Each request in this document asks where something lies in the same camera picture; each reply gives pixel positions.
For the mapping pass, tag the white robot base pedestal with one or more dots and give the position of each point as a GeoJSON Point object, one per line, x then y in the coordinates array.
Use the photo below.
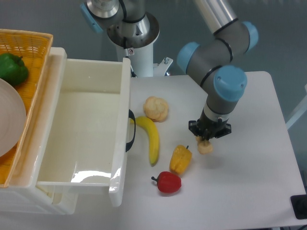
{"type": "Point", "coordinates": [136, 41]}

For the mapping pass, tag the black device at edge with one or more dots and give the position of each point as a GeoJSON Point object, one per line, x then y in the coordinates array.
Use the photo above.
{"type": "Point", "coordinates": [299, 204]}

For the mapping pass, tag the black drawer handle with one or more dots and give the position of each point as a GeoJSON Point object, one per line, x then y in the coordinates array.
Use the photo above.
{"type": "Point", "coordinates": [132, 131]}

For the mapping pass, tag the orange woven basket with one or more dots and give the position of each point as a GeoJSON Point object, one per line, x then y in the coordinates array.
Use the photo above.
{"type": "Point", "coordinates": [34, 47]}

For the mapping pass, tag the red bell pepper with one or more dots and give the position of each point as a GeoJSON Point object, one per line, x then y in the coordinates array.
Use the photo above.
{"type": "Point", "coordinates": [167, 182]}

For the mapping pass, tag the round bread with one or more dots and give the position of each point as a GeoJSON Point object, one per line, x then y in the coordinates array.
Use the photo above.
{"type": "Point", "coordinates": [156, 108]}

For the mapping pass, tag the green bell pepper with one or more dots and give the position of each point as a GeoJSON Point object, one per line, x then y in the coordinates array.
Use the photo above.
{"type": "Point", "coordinates": [12, 69]}

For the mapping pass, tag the white plastic drawer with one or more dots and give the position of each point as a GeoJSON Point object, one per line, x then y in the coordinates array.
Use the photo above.
{"type": "Point", "coordinates": [86, 151]}

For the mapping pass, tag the yellow bell pepper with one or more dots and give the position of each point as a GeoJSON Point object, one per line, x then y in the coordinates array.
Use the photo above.
{"type": "Point", "coordinates": [180, 159]}

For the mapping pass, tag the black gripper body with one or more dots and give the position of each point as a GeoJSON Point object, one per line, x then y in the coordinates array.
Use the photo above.
{"type": "Point", "coordinates": [210, 124]}

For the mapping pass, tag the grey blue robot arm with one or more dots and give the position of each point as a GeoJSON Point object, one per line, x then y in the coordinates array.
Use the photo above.
{"type": "Point", "coordinates": [210, 66]}

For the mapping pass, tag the white plate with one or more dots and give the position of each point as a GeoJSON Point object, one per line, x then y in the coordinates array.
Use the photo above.
{"type": "Point", "coordinates": [12, 117]}

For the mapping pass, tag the white drawer cabinet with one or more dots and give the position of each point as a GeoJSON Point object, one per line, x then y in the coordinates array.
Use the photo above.
{"type": "Point", "coordinates": [23, 194]}

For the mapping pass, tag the yellow banana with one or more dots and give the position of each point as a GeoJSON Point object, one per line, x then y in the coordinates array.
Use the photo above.
{"type": "Point", "coordinates": [153, 136]}

